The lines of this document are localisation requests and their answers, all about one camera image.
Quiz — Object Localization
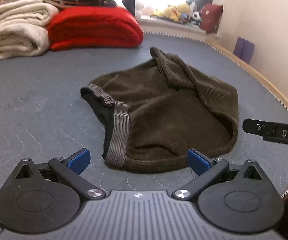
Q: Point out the brown corduroy pants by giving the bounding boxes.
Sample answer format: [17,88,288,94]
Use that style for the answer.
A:
[81,47,239,173]

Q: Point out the purple folded mat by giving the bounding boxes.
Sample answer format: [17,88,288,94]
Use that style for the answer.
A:
[233,37,255,64]

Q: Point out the red folded blanket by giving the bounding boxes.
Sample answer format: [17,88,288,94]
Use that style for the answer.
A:
[48,7,143,51]

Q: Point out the dark red cushion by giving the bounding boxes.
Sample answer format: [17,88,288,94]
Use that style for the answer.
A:
[199,3,224,34]

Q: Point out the panda plush toy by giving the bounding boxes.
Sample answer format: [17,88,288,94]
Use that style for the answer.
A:
[190,11,203,26]

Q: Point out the cream folded blanket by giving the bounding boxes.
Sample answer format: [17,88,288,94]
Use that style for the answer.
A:
[0,0,59,61]

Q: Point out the yellow plush bear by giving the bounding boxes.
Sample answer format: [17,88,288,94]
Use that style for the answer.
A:
[150,3,190,24]

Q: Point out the wooden bed frame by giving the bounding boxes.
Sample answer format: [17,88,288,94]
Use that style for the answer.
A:
[204,38,288,111]

